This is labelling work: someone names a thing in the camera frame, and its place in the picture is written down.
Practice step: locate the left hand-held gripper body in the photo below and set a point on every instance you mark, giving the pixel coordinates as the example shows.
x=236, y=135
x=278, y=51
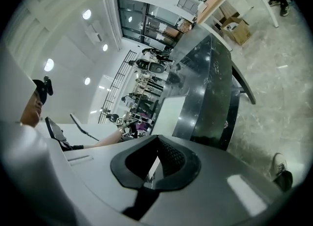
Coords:
x=123, y=123

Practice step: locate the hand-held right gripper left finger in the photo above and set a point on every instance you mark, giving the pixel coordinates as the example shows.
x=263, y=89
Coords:
x=97, y=166

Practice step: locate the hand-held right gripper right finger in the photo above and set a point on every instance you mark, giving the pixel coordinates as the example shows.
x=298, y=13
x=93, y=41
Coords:
x=207, y=183

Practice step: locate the person's left forearm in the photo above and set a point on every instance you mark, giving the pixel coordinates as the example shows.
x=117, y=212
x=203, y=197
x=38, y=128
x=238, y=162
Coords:
x=107, y=139

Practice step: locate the metal wristwatch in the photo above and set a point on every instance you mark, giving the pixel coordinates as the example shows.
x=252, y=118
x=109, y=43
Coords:
x=121, y=130

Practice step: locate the person's black shirt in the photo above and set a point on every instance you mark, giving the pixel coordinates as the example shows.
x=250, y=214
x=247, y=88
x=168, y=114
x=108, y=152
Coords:
x=78, y=146

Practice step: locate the black balcony railing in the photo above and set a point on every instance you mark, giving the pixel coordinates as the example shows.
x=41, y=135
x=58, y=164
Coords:
x=115, y=85

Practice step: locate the white sink basin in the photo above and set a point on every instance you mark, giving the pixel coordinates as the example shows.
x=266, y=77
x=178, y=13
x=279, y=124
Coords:
x=171, y=115

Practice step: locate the round ceiling light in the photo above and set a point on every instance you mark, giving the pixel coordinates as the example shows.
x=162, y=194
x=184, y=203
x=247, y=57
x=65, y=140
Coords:
x=49, y=64
x=87, y=81
x=86, y=14
x=105, y=47

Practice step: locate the person's white shoe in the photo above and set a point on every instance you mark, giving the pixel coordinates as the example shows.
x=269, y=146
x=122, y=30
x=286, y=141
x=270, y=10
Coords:
x=278, y=166

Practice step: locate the person's dark trouser leg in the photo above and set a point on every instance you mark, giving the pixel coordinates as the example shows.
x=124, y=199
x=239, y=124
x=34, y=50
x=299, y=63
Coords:
x=283, y=181

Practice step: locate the person's head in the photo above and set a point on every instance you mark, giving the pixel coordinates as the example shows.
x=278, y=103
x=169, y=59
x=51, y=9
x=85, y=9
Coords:
x=31, y=112

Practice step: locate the person's dark cap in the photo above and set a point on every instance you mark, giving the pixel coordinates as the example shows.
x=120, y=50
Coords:
x=40, y=90

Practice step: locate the black marble vanity table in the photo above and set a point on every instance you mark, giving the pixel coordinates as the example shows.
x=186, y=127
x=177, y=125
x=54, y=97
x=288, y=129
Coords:
x=210, y=85

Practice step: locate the cardboard box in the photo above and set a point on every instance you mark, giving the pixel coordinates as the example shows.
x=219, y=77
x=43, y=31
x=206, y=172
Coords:
x=238, y=33

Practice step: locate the black head-mounted camera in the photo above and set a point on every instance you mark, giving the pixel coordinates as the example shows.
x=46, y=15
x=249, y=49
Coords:
x=48, y=85

